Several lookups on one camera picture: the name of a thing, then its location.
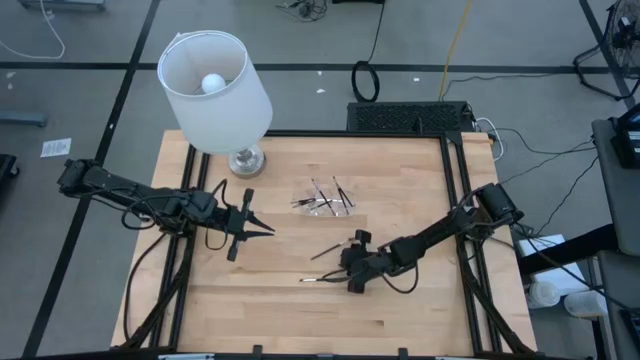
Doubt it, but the black aluminium table frame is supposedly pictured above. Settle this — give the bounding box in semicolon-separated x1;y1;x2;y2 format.
119;129;539;360

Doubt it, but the grey metal bar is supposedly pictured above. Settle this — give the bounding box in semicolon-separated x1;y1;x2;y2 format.
0;110;49;128

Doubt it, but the white floor cable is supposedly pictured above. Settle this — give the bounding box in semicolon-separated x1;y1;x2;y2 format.
0;0;67;60

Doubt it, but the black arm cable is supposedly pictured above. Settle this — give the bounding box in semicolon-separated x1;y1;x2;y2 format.
382;262;421;296
123;232;169;347

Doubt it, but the black beam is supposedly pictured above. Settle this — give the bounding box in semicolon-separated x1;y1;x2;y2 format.
517;223;619;277

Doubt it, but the black perforated computer case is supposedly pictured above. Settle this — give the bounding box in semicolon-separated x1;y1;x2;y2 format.
346;101;476;134

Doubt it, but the white cardboard box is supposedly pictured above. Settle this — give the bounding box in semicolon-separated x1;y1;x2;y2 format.
517;233;591;297

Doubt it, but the white paper sheet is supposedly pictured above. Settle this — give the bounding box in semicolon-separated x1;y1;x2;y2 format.
39;137;73;159

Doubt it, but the clear acrylic three-compartment organizer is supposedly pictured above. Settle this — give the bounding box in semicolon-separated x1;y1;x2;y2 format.
297;188;357;218

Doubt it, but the white cable loop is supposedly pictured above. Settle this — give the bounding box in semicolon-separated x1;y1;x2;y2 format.
474;116;507;163

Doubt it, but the white shade silver table lamp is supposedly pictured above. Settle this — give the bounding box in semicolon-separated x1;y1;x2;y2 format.
156;29;274;180

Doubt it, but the yellow cable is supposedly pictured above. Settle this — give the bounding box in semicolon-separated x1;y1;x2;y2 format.
438;0;475;102

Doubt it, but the black floor fan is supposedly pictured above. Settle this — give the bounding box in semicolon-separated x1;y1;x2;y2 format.
573;0;640;101

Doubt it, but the black electronic device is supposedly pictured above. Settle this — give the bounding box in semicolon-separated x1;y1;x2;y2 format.
610;102;640;170

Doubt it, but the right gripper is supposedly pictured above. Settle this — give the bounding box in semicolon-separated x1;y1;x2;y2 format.
324;230;396;294

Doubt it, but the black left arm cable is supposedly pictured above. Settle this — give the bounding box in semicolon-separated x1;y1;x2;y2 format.
123;232;169;347

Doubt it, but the grey cart base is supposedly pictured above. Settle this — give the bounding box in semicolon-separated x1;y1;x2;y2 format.
18;0;107;12

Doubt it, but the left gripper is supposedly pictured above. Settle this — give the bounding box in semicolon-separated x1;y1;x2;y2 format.
212;188;276;262

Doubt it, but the white paper roll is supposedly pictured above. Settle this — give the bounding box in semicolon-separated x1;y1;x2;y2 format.
563;290;610;320
526;279;562;310

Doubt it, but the grey side desk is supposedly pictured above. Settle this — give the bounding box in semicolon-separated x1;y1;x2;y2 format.
592;117;640;360

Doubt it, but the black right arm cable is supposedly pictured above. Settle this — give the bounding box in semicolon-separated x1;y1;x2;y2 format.
382;262;421;296

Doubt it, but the tangled black cable bundle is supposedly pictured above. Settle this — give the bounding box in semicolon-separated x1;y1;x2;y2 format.
274;0;330;24

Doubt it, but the coiled black floor cable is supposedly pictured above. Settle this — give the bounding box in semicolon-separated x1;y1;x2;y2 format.
350;0;387;104

